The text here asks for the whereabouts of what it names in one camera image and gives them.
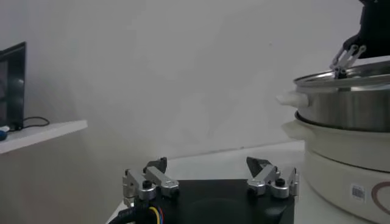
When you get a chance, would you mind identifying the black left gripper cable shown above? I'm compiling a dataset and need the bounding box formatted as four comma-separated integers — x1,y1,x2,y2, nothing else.
108,203,165,224

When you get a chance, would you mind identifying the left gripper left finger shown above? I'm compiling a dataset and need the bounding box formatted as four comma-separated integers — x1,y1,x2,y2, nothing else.
122,156,180,208

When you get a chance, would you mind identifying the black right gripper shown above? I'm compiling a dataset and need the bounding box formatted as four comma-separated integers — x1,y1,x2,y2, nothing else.
329,0,390,80

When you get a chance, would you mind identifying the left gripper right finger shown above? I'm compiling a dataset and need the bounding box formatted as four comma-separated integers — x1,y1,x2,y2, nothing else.
246,156,300,200

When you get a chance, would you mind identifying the black looped desk cable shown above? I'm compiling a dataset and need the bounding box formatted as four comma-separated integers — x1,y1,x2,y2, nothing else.
9,116,51,131

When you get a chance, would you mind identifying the stainless steel steamer basket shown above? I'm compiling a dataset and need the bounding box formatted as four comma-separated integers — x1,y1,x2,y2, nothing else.
276,60,390,133

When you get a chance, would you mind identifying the white side desk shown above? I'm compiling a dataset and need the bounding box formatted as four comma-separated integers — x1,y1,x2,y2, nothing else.
0,119,88,155

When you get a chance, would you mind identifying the white electric cooker pot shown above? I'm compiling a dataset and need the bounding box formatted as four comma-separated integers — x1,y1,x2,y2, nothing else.
282,111,390,224

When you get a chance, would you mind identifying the dark laptop screen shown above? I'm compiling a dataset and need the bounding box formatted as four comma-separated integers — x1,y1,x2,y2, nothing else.
0,41,27,131

